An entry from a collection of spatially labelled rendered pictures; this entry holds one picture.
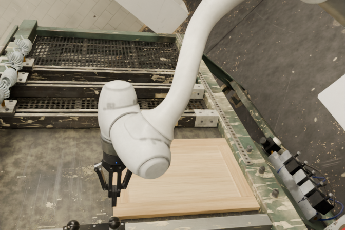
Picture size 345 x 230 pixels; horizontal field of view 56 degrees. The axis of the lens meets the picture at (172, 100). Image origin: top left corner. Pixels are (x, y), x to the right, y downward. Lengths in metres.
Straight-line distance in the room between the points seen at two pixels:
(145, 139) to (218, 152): 0.88
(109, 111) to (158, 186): 0.59
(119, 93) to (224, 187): 0.74
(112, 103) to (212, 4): 0.36
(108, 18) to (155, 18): 1.71
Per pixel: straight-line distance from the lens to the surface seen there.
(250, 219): 1.29
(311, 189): 1.45
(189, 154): 1.52
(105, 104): 0.84
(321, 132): 2.52
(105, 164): 1.00
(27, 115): 1.65
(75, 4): 6.78
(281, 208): 1.37
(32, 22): 2.76
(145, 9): 5.24
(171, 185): 1.36
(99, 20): 6.84
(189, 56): 0.80
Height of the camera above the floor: 1.95
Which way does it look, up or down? 28 degrees down
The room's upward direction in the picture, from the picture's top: 55 degrees counter-clockwise
